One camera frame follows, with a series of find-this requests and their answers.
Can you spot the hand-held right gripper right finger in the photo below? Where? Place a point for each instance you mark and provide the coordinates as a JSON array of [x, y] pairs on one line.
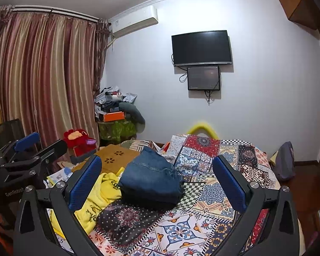
[[229, 184]]

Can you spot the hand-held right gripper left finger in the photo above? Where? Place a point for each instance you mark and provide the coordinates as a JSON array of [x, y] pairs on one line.
[[86, 184]]

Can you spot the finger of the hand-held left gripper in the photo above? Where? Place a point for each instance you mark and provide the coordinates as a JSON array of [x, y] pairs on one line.
[[56, 147], [26, 141]]

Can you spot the blue denim jeans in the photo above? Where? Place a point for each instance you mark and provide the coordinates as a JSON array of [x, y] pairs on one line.
[[152, 178]]

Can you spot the black mesh chair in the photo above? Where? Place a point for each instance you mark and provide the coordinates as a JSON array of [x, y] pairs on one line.
[[9, 133]]

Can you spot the yellow printed garment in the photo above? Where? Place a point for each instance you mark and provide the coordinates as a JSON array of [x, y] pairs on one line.
[[106, 189]]

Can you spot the red plush toy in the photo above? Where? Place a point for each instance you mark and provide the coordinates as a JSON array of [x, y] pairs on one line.
[[77, 141]]

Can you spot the printed paper booklet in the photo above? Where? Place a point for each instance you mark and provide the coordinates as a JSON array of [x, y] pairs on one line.
[[58, 176]]

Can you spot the brown mat with flower cutouts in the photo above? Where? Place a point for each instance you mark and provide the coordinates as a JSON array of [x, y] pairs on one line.
[[114, 157]]

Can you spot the patchwork printed blanket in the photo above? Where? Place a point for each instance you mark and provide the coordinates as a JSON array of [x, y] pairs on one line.
[[197, 218]]

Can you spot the grey blue bag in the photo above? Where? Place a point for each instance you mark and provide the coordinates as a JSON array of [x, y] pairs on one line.
[[284, 162]]

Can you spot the green cloth covered table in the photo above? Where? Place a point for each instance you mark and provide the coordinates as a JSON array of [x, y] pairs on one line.
[[117, 133]]

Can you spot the yellow padded tube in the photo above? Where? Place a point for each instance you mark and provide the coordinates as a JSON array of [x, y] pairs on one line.
[[202, 126]]

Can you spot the striped pink brown curtain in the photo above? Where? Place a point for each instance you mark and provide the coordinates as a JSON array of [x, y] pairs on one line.
[[42, 80]]

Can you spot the orange box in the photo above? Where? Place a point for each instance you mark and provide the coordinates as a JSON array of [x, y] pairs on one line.
[[113, 116]]

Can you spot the pile of papers and clutter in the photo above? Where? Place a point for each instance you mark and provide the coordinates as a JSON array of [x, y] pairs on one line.
[[109, 98]]

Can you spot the grey garment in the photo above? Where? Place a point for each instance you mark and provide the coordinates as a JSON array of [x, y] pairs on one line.
[[133, 114]]

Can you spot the curtain rod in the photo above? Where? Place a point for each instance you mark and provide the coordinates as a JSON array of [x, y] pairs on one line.
[[48, 12]]

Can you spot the white air conditioner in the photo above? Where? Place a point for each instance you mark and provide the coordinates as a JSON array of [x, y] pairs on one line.
[[134, 20]]

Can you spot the small black wall monitor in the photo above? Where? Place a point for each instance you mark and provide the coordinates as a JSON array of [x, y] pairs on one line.
[[203, 77]]

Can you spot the black wall television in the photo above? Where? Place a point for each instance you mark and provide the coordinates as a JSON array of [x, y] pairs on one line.
[[201, 48]]

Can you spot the wooden wall cabinet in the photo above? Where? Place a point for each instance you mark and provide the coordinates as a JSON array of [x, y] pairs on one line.
[[298, 0]]

